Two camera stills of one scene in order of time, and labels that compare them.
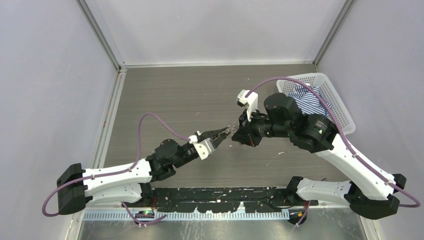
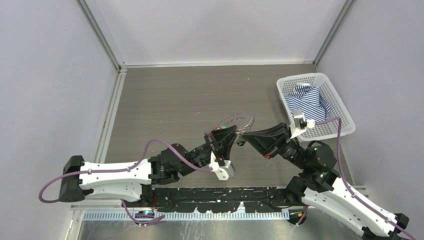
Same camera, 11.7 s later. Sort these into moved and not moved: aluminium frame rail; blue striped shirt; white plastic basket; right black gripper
Moved: right black gripper
Not moved: blue striped shirt; aluminium frame rail; white plastic basket
